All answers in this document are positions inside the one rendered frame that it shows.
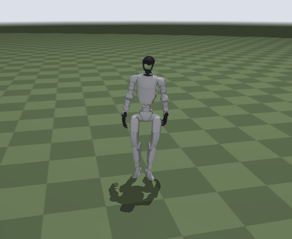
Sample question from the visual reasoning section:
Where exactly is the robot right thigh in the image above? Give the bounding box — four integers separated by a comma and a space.
130, 114, 142, 150

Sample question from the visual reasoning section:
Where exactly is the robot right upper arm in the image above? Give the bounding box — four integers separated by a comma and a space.
126, 75, 138, 100

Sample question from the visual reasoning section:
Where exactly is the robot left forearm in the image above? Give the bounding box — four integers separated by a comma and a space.
162, 101, 169, 115

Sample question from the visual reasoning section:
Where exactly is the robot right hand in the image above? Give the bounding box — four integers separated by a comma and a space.
122, 112, 128, 128

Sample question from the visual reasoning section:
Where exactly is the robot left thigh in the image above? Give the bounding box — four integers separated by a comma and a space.
147, 114, 161, 151

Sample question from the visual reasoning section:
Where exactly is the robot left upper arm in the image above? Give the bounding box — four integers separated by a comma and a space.
157, 77, 168, 102

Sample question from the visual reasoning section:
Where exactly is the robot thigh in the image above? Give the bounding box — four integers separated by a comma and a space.
147, 114, 161, 151
130, 114, 142, 150

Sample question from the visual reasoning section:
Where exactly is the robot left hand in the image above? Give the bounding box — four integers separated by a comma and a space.
161, 113, 168, 126

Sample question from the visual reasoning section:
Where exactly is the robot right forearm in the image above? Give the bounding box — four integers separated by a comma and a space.
122, 94, 131, 114

